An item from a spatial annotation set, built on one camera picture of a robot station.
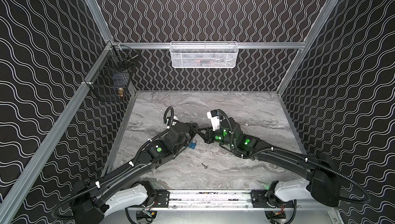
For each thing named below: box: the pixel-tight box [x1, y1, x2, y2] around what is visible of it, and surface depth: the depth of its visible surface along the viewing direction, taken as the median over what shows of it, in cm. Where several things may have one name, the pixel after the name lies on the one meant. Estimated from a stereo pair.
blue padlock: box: [188, 138, 197, 150], surface depth 94 cm
